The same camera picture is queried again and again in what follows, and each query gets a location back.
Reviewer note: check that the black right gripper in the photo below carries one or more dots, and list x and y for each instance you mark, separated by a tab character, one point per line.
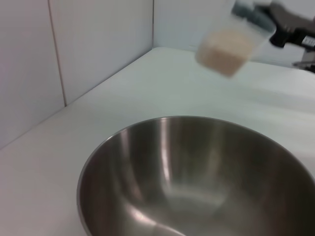
295	32

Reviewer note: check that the clear plastic measuring cup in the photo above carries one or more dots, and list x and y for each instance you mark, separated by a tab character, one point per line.
258	41

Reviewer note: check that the stainless steel mixing bowl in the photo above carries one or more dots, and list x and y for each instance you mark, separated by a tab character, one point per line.
197	184

